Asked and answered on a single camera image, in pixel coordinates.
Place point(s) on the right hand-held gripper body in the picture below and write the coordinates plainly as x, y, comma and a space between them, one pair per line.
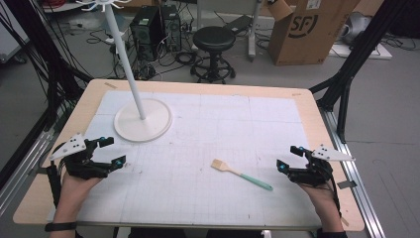
317, 173

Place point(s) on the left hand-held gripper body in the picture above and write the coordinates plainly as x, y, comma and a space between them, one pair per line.
77, 165

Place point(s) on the person's left hand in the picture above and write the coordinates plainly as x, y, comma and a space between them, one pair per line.
72, 193

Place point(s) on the person's right hand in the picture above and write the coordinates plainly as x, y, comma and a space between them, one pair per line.
324, 201

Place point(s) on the black tape piece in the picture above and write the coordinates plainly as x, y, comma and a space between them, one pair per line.
346, 184

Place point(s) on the white hook stand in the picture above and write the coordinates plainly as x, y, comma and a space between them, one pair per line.
142, 122

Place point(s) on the black wristband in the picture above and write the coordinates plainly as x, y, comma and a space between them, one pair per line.
61, 226

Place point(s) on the white grid mat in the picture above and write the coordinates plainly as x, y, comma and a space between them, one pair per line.
204, 139

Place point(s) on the brown cardboard box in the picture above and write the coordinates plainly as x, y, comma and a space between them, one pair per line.
307, 36

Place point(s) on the white flat board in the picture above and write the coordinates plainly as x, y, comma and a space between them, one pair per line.
363, 52

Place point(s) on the large black computer tower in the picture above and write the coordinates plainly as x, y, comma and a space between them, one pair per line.
147, 31

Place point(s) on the slim black computer tower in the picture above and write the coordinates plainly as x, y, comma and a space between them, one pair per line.
171, 28

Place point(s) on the silver round appliance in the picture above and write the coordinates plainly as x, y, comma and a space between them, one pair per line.
356, 28

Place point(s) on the black round stool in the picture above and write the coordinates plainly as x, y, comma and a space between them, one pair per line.
214, 39

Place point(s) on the aluminium rail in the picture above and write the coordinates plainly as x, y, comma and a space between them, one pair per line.
355, 185
23, 172

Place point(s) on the black metal frame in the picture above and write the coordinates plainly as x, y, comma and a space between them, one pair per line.
350, 62
49, 66

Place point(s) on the white metal post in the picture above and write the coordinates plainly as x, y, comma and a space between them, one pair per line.
253, 29

